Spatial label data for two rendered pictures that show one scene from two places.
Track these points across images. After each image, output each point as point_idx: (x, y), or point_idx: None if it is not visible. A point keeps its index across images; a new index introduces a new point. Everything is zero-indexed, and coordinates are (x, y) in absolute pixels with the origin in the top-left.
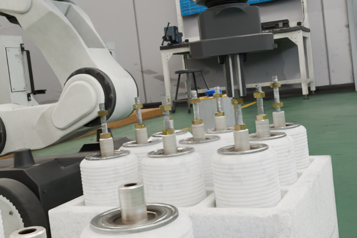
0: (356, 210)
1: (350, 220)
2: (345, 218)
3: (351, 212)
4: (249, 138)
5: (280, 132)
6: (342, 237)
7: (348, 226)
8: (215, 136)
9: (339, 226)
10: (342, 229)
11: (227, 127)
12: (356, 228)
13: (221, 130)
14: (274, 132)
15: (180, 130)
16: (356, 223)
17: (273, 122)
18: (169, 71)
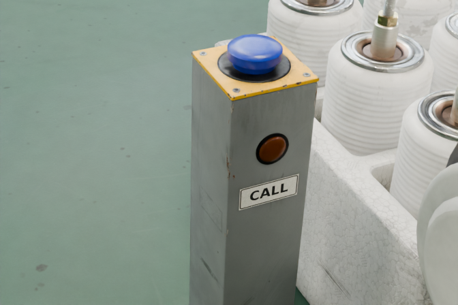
0: (23, 212)
1: (92, 199)
2: (83, 209)
3: (41, 214)
4: None
5: None
6: (186, 178)
7: (126, 190)
8: (452, 20)
9: (133, 200)
10: (149, 190)
11: (351, 55)
12: (133, 179)
13: (399, 39)
14: None
15: (424, 114)
16: (105, 188)
17: None
18: None
